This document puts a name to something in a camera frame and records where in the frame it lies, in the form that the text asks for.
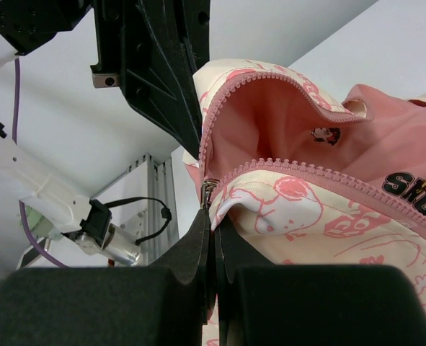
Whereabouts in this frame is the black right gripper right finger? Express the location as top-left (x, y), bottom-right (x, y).
top-left (214, 220), bottom-right (426, 345)

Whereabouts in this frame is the aluminium rail left side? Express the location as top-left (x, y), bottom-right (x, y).
top-left (125, 154), bottom-right (179, 265)

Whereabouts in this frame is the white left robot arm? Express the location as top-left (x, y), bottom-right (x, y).
top-left (0, 1), bottom-right (210, 266)

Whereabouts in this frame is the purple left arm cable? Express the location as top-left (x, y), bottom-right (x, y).
top-left (12, 57), bottom-right (73, 269)

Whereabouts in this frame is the pink hooded kids jacket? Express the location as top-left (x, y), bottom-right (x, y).
top-left (184, 59), bottom-right (426, 313)

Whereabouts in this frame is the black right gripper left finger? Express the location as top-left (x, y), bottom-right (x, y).
top-left (0, 209), bottom-right (211, 345)

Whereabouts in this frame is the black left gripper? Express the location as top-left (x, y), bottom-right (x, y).
top-left (91, 0), bottom-right (210, 158)

